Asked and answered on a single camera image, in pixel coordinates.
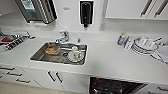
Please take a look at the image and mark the white wall outlet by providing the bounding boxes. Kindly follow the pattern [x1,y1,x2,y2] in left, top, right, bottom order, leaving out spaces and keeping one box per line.
[99,22,106,32]

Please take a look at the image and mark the white plate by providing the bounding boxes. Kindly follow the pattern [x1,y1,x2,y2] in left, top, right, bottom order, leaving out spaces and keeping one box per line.
[67,51,86,64]

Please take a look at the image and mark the black soap dispenser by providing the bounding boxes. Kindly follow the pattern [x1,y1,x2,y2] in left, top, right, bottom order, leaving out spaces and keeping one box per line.
[78,0,95,29]

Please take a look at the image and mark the steel paper towel dispenser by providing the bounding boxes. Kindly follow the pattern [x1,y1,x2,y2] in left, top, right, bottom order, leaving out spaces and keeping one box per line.
[14,0,59,25]

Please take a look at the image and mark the red utensil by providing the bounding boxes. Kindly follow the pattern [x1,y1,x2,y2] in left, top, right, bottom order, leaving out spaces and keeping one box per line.
[1,37,13,43]

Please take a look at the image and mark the white wall cabinet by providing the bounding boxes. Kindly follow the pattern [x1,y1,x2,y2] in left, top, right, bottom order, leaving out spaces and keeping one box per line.
[103,0,168,21]

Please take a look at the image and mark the white cup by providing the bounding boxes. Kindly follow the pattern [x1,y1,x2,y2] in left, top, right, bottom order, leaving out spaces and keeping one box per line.
[138,35,150,46]
[146,39,158,50]

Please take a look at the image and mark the small wall label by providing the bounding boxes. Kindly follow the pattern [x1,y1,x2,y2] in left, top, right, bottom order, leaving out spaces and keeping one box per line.
[62,6,71,11]

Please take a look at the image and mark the clear container orange food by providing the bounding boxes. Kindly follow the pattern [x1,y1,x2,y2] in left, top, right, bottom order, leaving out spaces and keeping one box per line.
[44,44,61,56]

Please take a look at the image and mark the microwave oven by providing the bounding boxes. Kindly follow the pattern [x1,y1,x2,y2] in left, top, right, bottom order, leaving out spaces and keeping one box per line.
[0,63,43,89]

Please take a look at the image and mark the small white bottle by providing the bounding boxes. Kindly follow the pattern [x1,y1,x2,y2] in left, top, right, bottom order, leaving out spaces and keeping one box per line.
[124,35,134,50]

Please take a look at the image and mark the stainless steel sink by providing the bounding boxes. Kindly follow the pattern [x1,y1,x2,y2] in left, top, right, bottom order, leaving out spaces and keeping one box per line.
[29,41,89,66]

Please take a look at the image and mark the white patterned mug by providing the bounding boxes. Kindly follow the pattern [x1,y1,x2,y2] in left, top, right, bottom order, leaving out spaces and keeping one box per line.
[70,45,81,60]

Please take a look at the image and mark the chrome faucet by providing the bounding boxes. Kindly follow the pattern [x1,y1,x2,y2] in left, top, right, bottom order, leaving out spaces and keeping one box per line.
[54,30,71,45]

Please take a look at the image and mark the wire dish rack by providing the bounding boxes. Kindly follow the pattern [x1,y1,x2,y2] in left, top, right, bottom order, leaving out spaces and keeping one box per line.
[0,29,36,53]

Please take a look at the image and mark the white sink base cabinet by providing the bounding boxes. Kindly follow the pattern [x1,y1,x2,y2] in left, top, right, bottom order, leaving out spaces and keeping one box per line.
[20,66,91,94]

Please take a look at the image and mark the white dishes on counter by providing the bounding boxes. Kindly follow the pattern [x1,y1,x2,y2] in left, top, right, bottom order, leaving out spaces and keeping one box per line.
[150,44,168,65]

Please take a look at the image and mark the stack of white plates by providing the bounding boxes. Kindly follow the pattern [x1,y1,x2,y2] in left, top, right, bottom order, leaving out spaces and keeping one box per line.
[131,35,163,56]

